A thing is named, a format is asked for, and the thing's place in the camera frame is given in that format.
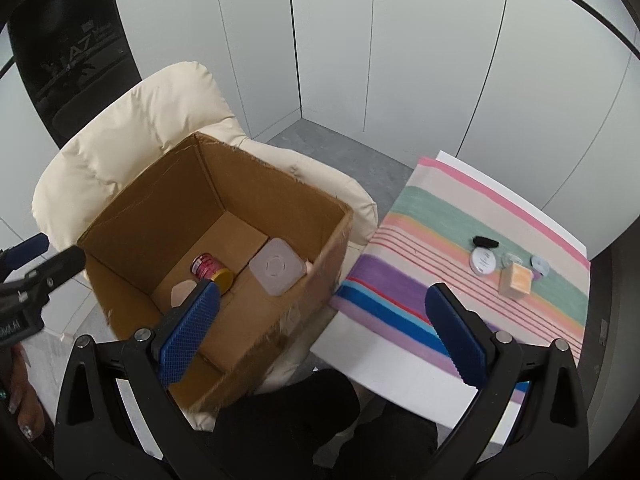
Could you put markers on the beige round case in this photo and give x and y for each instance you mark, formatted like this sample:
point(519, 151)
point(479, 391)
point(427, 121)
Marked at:
point(181, 292)

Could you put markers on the clear small case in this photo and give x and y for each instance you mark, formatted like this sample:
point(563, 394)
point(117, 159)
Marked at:
point(511, 260)

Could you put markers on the white round jar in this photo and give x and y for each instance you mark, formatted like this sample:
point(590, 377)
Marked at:
point(482, 261)

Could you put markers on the black clip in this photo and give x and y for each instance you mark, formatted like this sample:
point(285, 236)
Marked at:
point(485, 241)

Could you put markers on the person's leg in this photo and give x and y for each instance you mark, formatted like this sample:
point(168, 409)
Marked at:
point(280, 425)
point(395, 445)

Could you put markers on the cream padded chair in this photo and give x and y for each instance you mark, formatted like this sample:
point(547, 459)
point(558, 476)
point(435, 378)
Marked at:
point(125, 130)

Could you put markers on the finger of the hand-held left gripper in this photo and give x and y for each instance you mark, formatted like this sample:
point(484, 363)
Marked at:
point(60, 267)
point(27, 251)

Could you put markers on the person's right leg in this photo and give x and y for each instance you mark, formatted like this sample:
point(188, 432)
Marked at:
point(395, 445)

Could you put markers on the red jar with gold lid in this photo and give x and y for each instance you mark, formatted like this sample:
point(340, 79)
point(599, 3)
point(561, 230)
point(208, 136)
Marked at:
point(207, 267)

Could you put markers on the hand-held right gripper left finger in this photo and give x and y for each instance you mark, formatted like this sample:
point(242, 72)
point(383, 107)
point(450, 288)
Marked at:
point(190, 335)

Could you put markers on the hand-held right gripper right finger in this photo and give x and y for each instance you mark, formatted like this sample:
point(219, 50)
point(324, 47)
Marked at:
point(457, 340)

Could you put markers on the person's left hand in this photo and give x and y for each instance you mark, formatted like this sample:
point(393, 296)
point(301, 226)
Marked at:
point(22, 400)

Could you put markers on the person's left leg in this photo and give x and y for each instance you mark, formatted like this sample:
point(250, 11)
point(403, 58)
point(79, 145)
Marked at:
point(280, 425)

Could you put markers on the beige cube box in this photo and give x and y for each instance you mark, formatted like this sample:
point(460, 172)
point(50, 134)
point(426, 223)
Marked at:
point(516, 281)

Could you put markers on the brown cardboard box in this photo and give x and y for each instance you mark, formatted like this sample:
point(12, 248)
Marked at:
point(150, 220)

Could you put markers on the striped colourful cloth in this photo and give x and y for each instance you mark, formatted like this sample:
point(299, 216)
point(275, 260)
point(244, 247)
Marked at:
point(425, 220)

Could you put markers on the floor outlet plate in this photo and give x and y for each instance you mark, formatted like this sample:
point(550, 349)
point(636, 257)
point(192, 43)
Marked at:
point(602, 332)

